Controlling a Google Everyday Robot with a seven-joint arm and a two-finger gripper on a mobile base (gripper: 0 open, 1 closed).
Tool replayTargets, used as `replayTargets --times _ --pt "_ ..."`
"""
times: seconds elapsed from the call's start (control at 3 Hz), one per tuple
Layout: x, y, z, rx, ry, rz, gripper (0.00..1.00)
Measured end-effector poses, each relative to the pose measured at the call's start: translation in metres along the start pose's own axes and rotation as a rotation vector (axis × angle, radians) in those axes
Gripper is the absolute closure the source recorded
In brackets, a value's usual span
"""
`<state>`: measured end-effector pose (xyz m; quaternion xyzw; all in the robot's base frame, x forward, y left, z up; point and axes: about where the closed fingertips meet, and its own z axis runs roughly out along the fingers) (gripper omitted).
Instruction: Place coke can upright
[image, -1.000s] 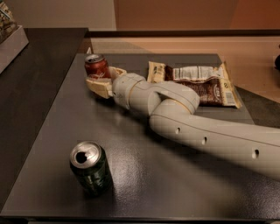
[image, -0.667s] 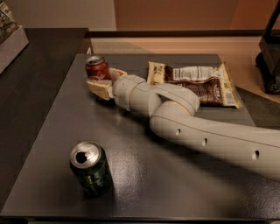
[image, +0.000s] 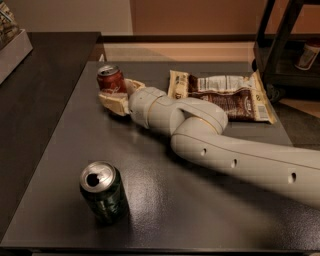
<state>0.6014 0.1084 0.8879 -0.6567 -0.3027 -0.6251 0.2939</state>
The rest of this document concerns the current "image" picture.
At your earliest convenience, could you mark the white box with snacks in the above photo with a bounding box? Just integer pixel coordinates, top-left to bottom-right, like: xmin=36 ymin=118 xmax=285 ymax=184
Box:
xmin=0 ymin=0 xmax=33 ymax=84

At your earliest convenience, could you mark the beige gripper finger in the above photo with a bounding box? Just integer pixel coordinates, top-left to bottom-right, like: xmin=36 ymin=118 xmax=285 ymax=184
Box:
xmin=125 ymin=79 xmax=145 ymax=96
xmin=98 ymin=92 xmax=129 ymax=116

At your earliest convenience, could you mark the green soda can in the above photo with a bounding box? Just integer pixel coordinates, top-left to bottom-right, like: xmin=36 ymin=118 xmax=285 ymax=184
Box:
xmin=79 ymin=161 xmax=129 ymax=225

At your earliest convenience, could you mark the white can on shelf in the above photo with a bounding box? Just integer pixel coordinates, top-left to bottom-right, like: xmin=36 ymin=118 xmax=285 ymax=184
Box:
xmin=295 ymin=38 xmax=320 ymax=71

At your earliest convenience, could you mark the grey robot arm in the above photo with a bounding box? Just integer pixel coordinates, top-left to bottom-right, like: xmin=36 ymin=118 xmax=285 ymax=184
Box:
xmin=98 ymin=79 xmax=320 ymax=209

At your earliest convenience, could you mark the red coke can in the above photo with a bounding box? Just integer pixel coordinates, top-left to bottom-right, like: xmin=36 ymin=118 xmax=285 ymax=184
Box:
xmin=97 ymin=65 xmax=127 ymax=94

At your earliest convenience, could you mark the black shelf cart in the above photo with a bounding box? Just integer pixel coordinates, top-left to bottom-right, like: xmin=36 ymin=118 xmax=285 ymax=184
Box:
xmin=252 ymin=0 xmax=320 ymax=103

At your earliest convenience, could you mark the brown chip bag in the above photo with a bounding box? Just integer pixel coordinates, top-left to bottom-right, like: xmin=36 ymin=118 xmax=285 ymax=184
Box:
xmin=168 ymin=70 xmax=276 ymax=124

